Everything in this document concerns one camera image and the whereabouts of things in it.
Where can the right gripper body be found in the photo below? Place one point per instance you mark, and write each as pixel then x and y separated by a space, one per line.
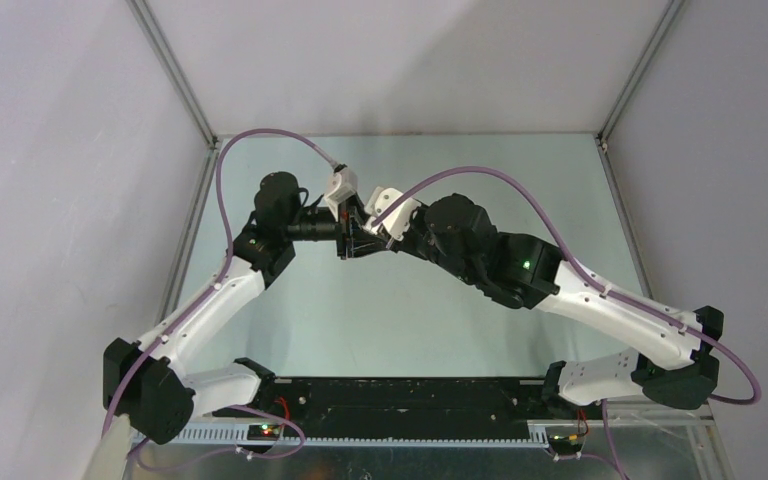
pixel 417 240

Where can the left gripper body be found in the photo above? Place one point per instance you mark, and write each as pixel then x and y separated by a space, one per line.
pixel 346 229

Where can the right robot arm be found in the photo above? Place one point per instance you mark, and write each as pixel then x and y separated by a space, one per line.
pixel 662 362

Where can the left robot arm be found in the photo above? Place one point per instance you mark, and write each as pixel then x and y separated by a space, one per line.
pixel 253 261

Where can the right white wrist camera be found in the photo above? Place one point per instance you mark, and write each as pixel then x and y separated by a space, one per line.
pixel 389 215

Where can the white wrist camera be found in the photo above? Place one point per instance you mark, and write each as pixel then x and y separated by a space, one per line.
pixel 341 186
pixel 389 215

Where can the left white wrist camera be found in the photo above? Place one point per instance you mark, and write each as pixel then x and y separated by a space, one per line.
pixel 341 186

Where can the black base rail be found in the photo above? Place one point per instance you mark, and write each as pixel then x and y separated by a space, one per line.
pixel 425 409

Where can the aluminium frame rail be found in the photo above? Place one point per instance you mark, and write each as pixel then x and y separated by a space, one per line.
pixel 161 407

